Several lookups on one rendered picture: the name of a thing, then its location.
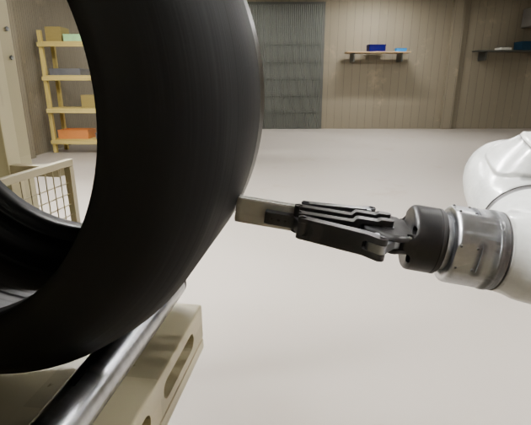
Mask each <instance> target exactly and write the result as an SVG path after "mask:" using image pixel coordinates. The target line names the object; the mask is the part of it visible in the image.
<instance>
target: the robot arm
mask: <svg viewBox="0 0 531 425"><path fill-rule="evenodd" d="M463 188H464V195H465V199H466V202H467V205H468V206H467V207H462V206H457V205H455V204H453V205H451V206H449V207H447V208H446V209H445V210H443V209H441V208H436V207H426V206H421V205H413V206H411V207H410V208H409V209H408V210H407V212H406V215H405V216H404V217H403V218H400V219H398V218H397V217H393V216H391V213H389V212H382V211H376V207H374V206H351V205H342V204H334V203H325V202H309V201H302V204H301V203H299V204H296V203H290V202H281V201H275V200H270V199H265V198H259V197H254V196H245V195H240V196H239V198H238V200H237V202H236V210H235V217H234V220H235V221H236V222H241V223H250V224H255V225H260V226H266V227H271V228H275V229H285V230H290V231H292V232H293V233H296V236H295V237H296V238H297V239H302V240H305V241H308V242H312V243H315V244H319V245H325V246H329V247H331V248H335V249H338V250H344V251H348V252H351V253H354V254H358V255H361V256H365V257H367V258H369V259H372V260H374V261H378V262H382V261H384V257H385V254H387V253H390V254H393V255H398V256H399V262H400V265H401V266H402V267H403V268H404V269H407V270H412V271H417V272H426V273H434V274H435V276H436V278H437V279H438V280H439V281H441V282H447V283H452V284H458V285H462V286H467V287H472V288H477V289H481V290H490V291H493V292H496V293H500V294H502V295H504V296H506V297H508V298H510V299H513V300H516V301H519V302H522V303H525V304H531V132H522V133H521V134H519V135H517V136H516V137H513V138H511V139H508V140H507V139H505V140H498V141H494V142H491V143H487V144H485V145H483V146H482V147H480V148H478V149H477V150H476V151H475V152H474V153H473V154H472V155H471V156H470V158H469V160H468V162H467V163H466V165H465V167H464V174H463ZM375 211H376V212H375Z"/></svg>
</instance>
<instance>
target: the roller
mask: <svg viewBox="0 0 531 425"><path fill-rule="evenodd" d="M185 288H186V280H185V282H184V283H183V284H182V286H181V287H180V288H179V290H178V291H177V292H176V293H175V294H174V295H173V297H172V298H171V299H170V300H169V301H168V302H167V303H166V304H165V305H164V306H163V307H162V308H161V309H159V310H158V311H157V312H156V313H155V314H154V315H152V316H151V317H150V318H149V319H147V320H146V321H145V322H143V323H142V324H140V325H139V326H138V327H137V328H135V329H134V330H132V331H130V332H129V333H127V334H125V335H124V336H122V337H120V338H119V339H117V340H115V341H113V342H112V343H110V344H108V345H106V346H105V347H102V348H100V349H99V350H97V351H95V352H92V353H91V354H90V355H89V356H88V357H87V358H86V359H85V361H84V362H83V363H82V364H81V365H80V366H79V368H78V369H77V370H76V371H75V372H74V373H73V374H72V376H71V377H70V378H69V379H68V380H67V382H66V383H65V384H64V385H63V386H62V387H61V389H59V391H57V393H56V394H55V395H54V396H53V397H52V398H51V399H50V400H49V401H48V403H47V404H46V405H45V406H44V407H43V408H42V410H41V411H40V412H39V413H38V414H37V415H36V417H35V418H34V419H33V420H32V421H31V422H30V423H29V425H92V424H93V423H94V421H95V419H96V418H97V417H98V415H99V414H100V413H101V411H102V410H103V408H104V407H105V405H106V404H107V402H108V401H109V399H110V398H111V397H112V396H113V394H114V393H115V391H116V389H117V388H118V386H119V385H120V384H121V382H122V380H123V379H124V378H125V377H126V375H127V373H128V372H129V371H130V369H131V367H132V366H133V364H134V363H135V362H136V361H137V359H138V358H139V356H140V355H141V353H142V351H143V350H144V349H145V347H146V346H147V344H148V343H149V342H150V340H151V339H152V338H153V336H154V334H155V333H156V331H157V330H158V328H159V327H160V326H161V325H162V323H163V322H164V320H165V318H166V317H167V315H168V314H169V312H170V311H171V309H172V308H173V307H174V305H175V304H176V303H177V301H178V300H179V298H180V296H181V295H182V293H183V292H184V291H185Z"/></svg>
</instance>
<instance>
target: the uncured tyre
mask: <svg viewBox="0 0 531 425"><path fill-rule="evenodd" d="M67 2H68V5H69V7H70V9H71V11H72V15H73V17H74V20H75V22H76V25H77V27H78V32H79V34H80V37H81V40H82V42H83V48H84V51H85V55H86V57H87V61H88V68H89V72H90V76H91V81H92V85H93V91H94V103H95V110H96V122H97V154H96V165H95V173H94V183H93V188H92V192H91V197H90V200H89V204H88V209H87V212H86V214H85V217H84V220H83V222H82V223H79V222H73V221H70V220H66V219H63V218H59V217H56V216H53V215H51V214H49V213H47V212H44V211H42V210H40V209H39V208H37V207H34V206H33V205H31V204H29V203H28V202H27V201H25V200H24V199H22V198H21V197H19V196H18V195H16V194H15V193H14V192H13V191H11V190H10V189H9V188H8V187H7V186H6V185H4V184H3V183H2V182H1V181H0V374H20V373H27V372H33V371H38V370H42V369H49V368H53V367H56V366H59V365H63V364H65V363H70V362H72V361H74V360H77V359H80V358H82V357H85V356H87V355H89V354H90V353H92V352H95V351H97V350H99V349H100V348H102V347H105V346H106V345H108V344H110V343H112V342H113V341H115V340H117V339H119V338H120V337H122V336H124V335H125V334H127V333H129V332H130V331H132V330H134V329H135V328H137V327H138V326H139V325H140V324H142V323H143V322H145V321H146V320H147V319H149V318H150V317H151V316H152V315H154V314H155V313H156V312H157V311H158V310H159V309H161V308H162V307H163V306H164V305H165V304H166V303H167V302H168V301H169V300H170V299H171V298H172V297H173V295H174V294H175V293H176V292H177V291H178V290H179V288H180V287H181V286H182V284H183V283H184V282H185V280H186V279H187V278H188V276H189V275H190V274H191V273H192V271H193V270H194V269H195V267H196V265H197V264H198V263H199V261H200V260H201V258H202V257H203V256H204V255H205V253H206V252H207V250H208V249H209V247H210V246H211V245H212V243H213V241H214V240H215V239H216V237H217V236H218V235H219V234H220V232H221V231H222V230H223V228H224V226H225V225H226V224H227V222H228V220H229V219H230V218H231V217H232V215H233V213H234V211H235V209H236V202H237V200H238V198H239V196H240V195H243V194H244V192H245V190H246V187H247V185H248V184H249V179H250V177H251V175H252V172H253V169H254V167H255V161H256V158H257V154H258V151H259V147H260V139H261V133H262V127H263V119H264V104H265V90H264V75H263V67H262V60H261V54H260V45H259V41H258V36H257V33H256V29H255V24H254V20H253V18H252V14H251V12H250V9H249V4H248V3H247V0H67Z"/></svg>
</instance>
